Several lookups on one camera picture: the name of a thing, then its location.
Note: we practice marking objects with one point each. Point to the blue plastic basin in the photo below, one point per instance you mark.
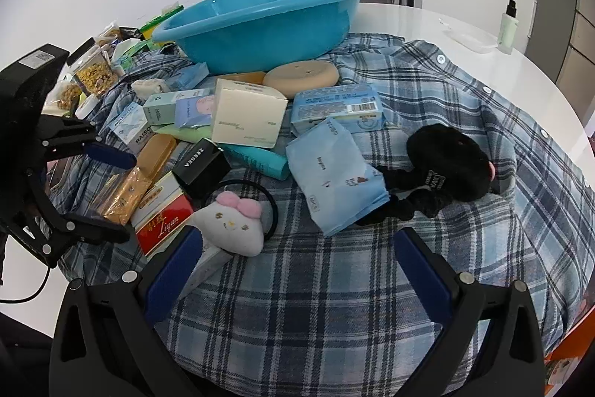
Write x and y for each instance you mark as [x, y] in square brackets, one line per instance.
[237, 36]

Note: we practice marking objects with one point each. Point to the small black box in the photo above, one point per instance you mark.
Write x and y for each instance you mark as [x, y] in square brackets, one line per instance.
[201, 169]

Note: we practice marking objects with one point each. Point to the white blue cream jar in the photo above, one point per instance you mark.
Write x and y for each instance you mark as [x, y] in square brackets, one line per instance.
[87, 107]

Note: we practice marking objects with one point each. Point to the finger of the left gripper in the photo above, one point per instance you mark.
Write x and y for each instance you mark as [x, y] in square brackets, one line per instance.
[77, 227]
[61, 138]

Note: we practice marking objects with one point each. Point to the clear plastic lid tray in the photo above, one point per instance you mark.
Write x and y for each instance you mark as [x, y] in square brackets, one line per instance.
[474, 41]

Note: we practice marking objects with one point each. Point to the cream barcode box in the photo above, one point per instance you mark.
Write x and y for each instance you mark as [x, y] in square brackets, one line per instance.
[247, 114]

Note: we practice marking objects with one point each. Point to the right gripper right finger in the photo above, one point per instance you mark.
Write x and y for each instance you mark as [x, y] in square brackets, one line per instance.
[510, 361]

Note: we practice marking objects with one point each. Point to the yellow green-rimmed bucket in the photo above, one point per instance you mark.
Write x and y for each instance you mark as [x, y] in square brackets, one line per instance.
[147, 28]

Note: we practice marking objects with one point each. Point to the blue wet wipes pack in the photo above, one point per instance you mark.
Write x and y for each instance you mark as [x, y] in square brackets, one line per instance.
[357, 107]

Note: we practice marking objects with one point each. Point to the white pink-bow plush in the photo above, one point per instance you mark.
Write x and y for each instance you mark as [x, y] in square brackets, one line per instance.
[232, 224]

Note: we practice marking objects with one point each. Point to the light blue tissue pack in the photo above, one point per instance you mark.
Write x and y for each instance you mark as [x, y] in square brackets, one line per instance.
[340, 187]

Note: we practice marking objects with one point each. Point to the black fuzzy plush toy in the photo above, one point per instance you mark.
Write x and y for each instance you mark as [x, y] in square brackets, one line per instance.
[446, 166]

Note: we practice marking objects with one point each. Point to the black-lid cereal jar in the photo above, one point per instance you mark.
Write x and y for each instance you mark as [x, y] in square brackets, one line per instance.
[91, 69]

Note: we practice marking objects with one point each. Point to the green pump lotion bottle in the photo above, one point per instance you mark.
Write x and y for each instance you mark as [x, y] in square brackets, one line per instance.
[507, 29]

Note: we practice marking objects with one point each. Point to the teal tube box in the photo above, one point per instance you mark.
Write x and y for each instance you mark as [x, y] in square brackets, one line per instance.
[263, 161]

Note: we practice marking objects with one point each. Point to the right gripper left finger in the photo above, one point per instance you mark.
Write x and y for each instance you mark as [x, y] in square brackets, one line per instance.
[105, 343]

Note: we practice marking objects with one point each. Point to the amber soap bar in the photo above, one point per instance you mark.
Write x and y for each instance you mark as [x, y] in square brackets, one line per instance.
[254, 77]

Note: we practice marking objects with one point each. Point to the gold grey refrigerator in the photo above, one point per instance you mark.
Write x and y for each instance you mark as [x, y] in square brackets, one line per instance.
[561, 44]

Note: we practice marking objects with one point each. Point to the red white cigarette carton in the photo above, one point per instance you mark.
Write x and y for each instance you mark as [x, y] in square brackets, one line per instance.
[160, 214]

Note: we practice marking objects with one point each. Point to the blue plaid shirt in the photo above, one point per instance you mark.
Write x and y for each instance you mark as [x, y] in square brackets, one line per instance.
[335, 316]

